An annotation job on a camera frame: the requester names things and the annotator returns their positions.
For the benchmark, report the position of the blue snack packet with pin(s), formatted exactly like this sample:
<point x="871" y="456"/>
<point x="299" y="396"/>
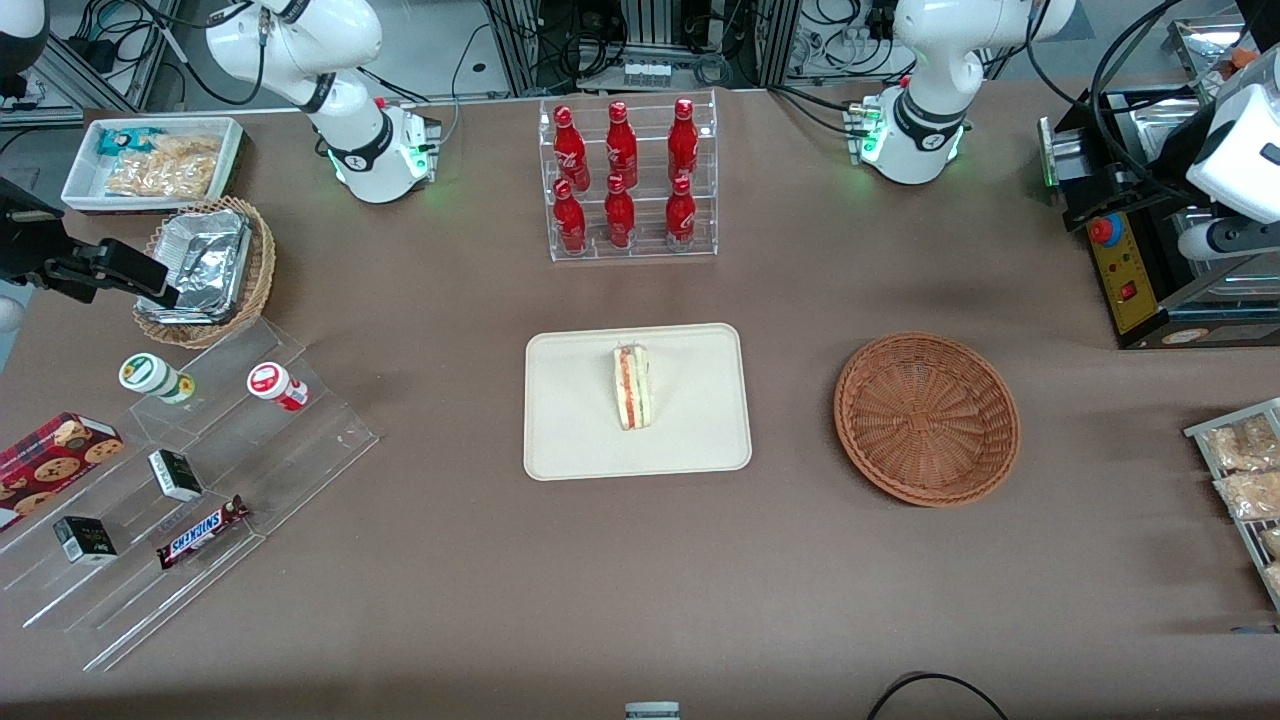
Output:
<point x="120" y="140"/>

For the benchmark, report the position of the pale rectangular serving tray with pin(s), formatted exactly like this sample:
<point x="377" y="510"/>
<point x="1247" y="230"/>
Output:
<point x="570" y="420"/>

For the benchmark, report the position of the small black carton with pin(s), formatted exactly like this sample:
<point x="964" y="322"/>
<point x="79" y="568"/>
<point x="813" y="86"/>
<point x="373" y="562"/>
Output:
<point x="85" y="540"/>
<point x="176" y="475"/>

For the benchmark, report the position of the steel tray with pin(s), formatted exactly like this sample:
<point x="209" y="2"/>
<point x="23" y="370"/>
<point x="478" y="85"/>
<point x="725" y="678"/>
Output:
<point x="1200" y="40"/>

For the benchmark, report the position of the clear acrylic bottle rack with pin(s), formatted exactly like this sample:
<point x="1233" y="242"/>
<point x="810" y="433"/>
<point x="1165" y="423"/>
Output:
<point x="650" y="255"/>

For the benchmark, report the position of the clear bag of puffed snacks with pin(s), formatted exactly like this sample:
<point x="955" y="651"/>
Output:
<point x="1270" y="543"/>
<point x="1273" y="580"/>
<point x="1252" y="495"/>
<point x="1240" y="445"/>

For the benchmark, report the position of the Snickers chocolate bar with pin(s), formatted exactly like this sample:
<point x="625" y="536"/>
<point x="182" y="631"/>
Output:
<point x="200" y="533"/>

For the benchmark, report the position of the black sealing machine yellow panel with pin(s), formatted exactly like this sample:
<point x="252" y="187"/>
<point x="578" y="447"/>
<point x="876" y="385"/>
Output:
<point x="1130" y="280"/>

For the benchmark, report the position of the red cookie box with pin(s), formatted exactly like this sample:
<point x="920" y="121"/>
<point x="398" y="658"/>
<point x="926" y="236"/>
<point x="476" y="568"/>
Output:
<point x="50" y="465"/>

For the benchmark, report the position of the grey metal snack tray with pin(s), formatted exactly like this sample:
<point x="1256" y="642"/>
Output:
<point x="1200" y="432"/>

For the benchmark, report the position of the triangle sandwich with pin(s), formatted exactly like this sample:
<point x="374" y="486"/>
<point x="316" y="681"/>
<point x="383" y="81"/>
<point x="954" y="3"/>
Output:
<point x="632" y="388"/>

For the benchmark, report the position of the round brown wicker basket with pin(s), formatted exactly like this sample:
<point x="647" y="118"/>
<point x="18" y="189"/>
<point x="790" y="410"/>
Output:
<point x="925" y="420"/>

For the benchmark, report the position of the red cola bottle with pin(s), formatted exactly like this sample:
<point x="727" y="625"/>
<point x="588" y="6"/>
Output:
<point x="621" y="148"/>
<point x="619" y="218"/>
<point x="680" y="218"/>
<point x="571" y="152"/>
<point x="570" y="222"/>
<point x="683" y="145"/>

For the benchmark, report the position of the silver foil container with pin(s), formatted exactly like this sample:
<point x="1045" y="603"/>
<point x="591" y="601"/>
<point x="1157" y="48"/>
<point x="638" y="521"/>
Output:
<point x="200" y="260"/>

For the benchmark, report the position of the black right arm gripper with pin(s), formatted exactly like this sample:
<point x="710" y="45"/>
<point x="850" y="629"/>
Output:
<point x="22" y="252"/>

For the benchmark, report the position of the green lidded white cup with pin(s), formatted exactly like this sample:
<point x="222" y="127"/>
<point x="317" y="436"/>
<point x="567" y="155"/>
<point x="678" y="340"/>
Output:
<point x="152" y="377"/>

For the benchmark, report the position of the clear acrylic stepped shelf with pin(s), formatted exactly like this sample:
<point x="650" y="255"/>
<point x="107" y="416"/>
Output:
<point x="300" y="450"/>

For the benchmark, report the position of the bag of yellow chips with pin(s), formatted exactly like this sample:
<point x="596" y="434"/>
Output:
<point x="165" y="165"/>

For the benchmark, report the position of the white snack bin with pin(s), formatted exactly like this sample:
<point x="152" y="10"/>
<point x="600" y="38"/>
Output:
<point x="80" y="185"/>

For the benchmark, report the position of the tan wicker basket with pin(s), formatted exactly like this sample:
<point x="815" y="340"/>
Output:
<point x="255" y="270"/>

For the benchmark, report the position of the red lidded white cup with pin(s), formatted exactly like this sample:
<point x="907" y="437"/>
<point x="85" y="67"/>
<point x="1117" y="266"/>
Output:
<point x="275" y="386"/>

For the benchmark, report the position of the small grey device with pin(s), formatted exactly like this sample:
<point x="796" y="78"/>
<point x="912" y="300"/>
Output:
<point x="652" y="711"/>

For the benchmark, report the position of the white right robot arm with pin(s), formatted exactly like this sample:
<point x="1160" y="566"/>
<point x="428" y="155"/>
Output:
<point x="350" y="120"/>

